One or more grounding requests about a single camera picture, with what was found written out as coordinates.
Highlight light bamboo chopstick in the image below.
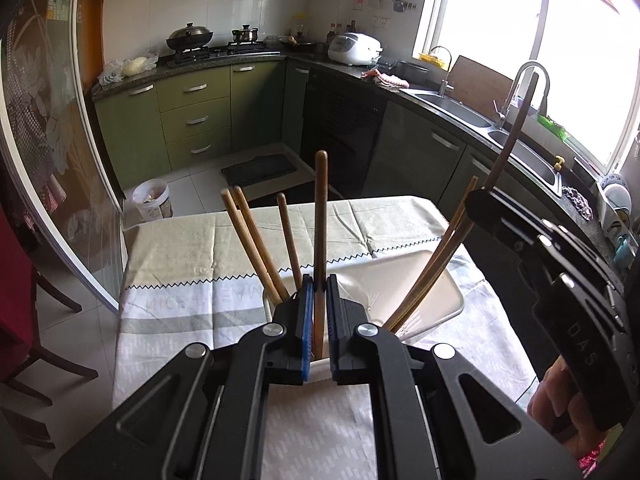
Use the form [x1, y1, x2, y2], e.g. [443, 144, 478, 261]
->
[220, 188, 281, 307]
[231, 186, 288, 307]

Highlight red-handled wooden chopstick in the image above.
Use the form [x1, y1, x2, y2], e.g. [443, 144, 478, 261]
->
[312, 151, 329, 360]

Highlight pale wooden chopstick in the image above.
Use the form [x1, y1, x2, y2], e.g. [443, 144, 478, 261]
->
[383, 177, 478, 333]
[391, 216, 476, 336]

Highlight speckled brown chopstick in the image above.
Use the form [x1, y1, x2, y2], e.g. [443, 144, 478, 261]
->
[277, 193, 303, 289]

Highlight tall chrome kitchen faucet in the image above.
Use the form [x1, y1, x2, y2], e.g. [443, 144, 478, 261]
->
[494, 60, 551, 128]

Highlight green lower kitchen cabinets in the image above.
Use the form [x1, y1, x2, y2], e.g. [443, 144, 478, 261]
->
[92, 54, 286, 190]

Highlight red kitchen cloth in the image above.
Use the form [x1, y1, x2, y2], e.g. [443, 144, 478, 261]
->
[360, 68, 410, 91]

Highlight person's right hand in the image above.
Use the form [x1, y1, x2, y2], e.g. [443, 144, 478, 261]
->
[527, 356, 608, 460]

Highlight white plastic utensil holder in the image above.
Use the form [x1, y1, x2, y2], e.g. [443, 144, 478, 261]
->
[265, 250, 463, 386]

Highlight patterned grey green tablecloth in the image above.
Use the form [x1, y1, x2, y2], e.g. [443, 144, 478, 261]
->
[113, 196, 538, 479]

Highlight dark floor mat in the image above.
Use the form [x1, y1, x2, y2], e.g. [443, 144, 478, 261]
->
[221, 154, 296, 188]

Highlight stainless steel sink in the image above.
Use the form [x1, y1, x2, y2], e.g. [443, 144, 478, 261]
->
[405, 89, 562, 196]

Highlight white trash bucket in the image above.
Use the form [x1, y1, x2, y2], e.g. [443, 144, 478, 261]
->
[131, 179, 174, 222]

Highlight wooden cutting board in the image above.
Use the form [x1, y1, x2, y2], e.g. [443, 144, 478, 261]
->
[446, 55, 512, 122]

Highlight small chrome faucet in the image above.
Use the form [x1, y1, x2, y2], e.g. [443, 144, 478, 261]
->
[428, 46, 454, 96]

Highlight white rice cooker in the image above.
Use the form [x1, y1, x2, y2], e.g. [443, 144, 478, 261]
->
[328, 32, 383, 66]

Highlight red upholstered wooden chair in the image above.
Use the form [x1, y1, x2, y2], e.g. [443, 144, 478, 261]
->
[0, 204, 100, 449]

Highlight gas stove top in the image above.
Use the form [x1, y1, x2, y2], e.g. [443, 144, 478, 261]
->
[158, 42, 280, 67]

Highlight small black pot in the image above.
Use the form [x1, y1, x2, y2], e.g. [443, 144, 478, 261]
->
[232, 24, 258, 44]

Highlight black wok with lid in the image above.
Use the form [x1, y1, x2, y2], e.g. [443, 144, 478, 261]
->
[166, 22, 214, 52]

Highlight white plastic bag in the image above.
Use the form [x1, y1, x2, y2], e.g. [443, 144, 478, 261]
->
[98, 52, 158, 87]

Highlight floral glass sliding door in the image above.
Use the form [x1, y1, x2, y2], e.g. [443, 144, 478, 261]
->
[1, 0, 126, 311]

